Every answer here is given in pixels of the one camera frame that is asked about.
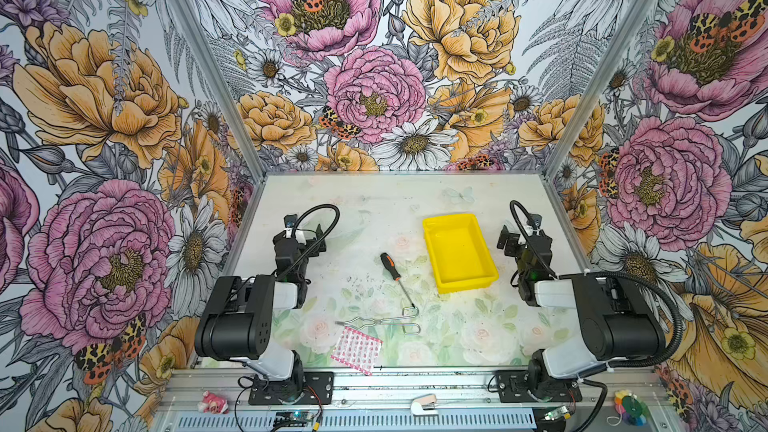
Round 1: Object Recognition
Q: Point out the yellow plastic bin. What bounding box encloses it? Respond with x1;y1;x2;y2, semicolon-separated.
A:
422;213;499;294

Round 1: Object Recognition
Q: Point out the pink small toy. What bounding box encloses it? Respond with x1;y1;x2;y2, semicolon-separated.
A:
197;391;229;415

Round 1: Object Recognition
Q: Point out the orange black handled screwdriver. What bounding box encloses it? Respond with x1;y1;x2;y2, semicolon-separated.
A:
380;252;417;310

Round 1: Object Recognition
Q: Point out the right green circuit board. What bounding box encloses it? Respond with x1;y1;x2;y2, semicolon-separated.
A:
543;405;571;421

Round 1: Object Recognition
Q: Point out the white pink stapler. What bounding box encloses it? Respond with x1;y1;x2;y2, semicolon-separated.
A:
410;394;438;417

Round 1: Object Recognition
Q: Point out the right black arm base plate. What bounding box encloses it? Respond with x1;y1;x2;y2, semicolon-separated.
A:
490;369;582;403

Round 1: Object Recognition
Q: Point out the green circuit board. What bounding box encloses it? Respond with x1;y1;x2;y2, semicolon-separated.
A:
272;410;323;431
543;405;571;421

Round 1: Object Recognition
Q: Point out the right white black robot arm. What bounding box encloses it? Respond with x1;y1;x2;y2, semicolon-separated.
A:
495;218;668;402

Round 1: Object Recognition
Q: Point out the pink white patterned cloth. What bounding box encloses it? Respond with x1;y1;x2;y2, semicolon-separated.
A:
331;326;383;376

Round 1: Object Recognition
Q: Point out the left green circuit board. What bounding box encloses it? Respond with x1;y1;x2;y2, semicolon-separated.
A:
272;410;323;431

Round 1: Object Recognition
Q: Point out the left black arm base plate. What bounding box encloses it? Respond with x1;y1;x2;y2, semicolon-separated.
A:
247;372;335;406

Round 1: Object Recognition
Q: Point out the right black corrugated cable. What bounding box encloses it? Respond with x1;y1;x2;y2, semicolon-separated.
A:
509;199;685;370

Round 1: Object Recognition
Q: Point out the colourful round disc stack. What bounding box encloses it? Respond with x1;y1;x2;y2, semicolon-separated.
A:
612;390;650;427

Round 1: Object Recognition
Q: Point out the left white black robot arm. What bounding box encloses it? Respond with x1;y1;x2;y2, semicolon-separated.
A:
194;215;334;406

